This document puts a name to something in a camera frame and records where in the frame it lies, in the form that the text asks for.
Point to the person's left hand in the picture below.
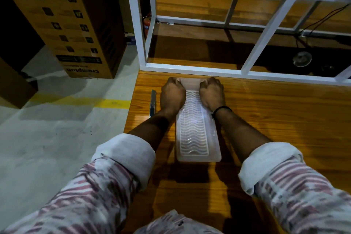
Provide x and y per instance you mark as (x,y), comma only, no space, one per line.
(172,96)

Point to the large brown cardboard box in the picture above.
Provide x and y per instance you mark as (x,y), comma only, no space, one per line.
(74,17)

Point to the person's right fingers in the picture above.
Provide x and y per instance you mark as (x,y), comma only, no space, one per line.
(205,79)

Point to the person's right forearm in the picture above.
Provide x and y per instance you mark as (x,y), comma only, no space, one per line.
(238,135)

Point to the person's left fingers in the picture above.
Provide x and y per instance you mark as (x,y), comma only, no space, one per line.
(178,79)

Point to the grey utility knife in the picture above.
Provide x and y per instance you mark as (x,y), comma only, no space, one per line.
(152,102)

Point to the person's left forearm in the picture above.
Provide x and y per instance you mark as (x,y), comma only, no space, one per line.
(153,129)

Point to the black wrist band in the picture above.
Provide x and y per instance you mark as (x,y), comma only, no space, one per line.
(220,109)

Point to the red fire extinguisher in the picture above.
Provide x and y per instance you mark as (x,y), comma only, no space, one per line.
(147,24)

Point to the white metal shelf frame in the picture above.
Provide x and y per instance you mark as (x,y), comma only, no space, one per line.
(246,22)

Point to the patterned white pink shirt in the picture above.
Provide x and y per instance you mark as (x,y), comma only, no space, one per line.
(175,195)

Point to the clear ribbed plastic tray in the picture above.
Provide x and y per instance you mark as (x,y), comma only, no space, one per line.
(195,132)

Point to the person's right hand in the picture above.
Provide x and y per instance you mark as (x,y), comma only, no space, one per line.
(212,95)

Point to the small brown cardboard box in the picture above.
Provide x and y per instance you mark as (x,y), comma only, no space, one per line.
(13,85)

